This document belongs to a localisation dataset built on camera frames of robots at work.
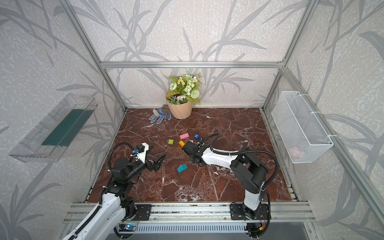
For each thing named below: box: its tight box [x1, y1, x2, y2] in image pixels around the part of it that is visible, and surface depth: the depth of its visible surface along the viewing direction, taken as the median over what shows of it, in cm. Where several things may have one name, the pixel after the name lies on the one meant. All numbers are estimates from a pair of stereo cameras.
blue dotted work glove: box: [149, 107, 172, 124], surface depth 118 cm
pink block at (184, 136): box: [179, 133, 190, 140], surface depth 104 cm
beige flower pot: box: [167, 101, 193, 120], surface depth 105 cm
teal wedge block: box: [177, 164, 188, 173], surface depth 90 cm
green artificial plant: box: [166, 73, 203, 105], surface depth 98 cm
